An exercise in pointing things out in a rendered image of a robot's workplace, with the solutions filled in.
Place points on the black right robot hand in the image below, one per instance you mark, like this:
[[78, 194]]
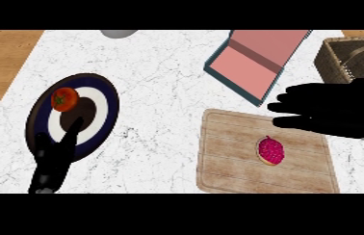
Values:
[[332, 109]]

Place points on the brown wicker basket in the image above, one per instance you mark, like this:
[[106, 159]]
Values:
[[339, 60]]

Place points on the pink and teal open box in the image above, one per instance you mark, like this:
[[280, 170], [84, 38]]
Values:
[[258, 64]]

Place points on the red tomato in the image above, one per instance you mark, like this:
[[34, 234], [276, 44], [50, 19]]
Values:
[[65, 99]]

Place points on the grey round object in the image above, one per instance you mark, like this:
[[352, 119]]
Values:
[[118, 33]]

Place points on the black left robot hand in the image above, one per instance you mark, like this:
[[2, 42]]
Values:
[[53, 158]]

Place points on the pale wooden cutting board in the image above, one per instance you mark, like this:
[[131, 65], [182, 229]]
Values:
[[236, 161]]

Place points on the dark blue and white plate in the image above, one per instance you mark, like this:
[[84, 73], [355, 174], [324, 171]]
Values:
[[75, 117]]

